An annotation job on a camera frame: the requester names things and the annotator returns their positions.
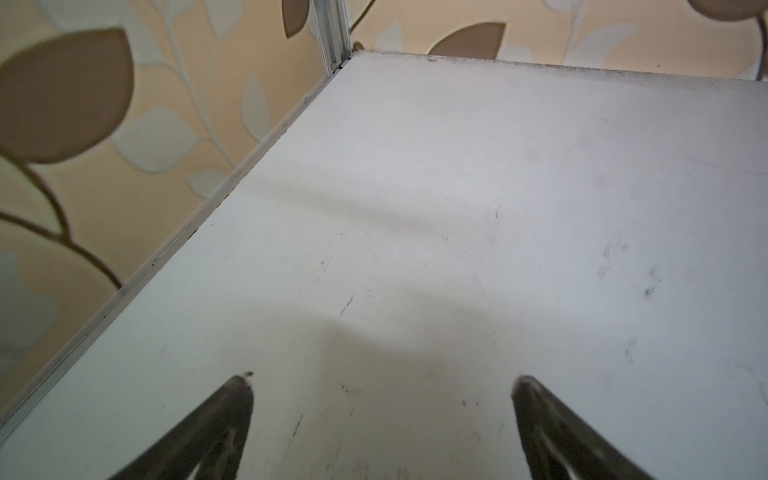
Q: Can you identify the aluminium frame corner post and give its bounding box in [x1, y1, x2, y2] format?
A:
[310, 0, 353, 77]

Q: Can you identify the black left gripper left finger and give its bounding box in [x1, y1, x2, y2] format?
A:
[113, 375, 254, 479]

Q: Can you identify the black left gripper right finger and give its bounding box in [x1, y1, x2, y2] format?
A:
[511, 375, 650, 479]

